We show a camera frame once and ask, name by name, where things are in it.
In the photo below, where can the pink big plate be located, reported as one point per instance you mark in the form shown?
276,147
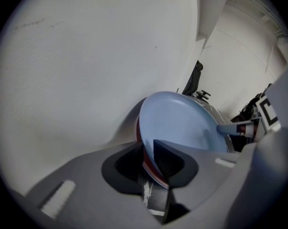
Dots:
148,166

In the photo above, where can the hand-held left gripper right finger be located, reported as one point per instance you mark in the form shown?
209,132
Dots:
206,173

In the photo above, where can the black office chair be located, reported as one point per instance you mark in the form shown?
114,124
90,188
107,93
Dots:
194,80

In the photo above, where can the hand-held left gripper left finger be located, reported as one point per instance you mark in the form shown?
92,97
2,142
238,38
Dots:
86,180

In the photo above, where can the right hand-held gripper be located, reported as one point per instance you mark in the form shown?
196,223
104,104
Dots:
268,113

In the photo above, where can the blue big plate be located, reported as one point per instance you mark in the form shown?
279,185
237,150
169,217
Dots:
177,120
158,182

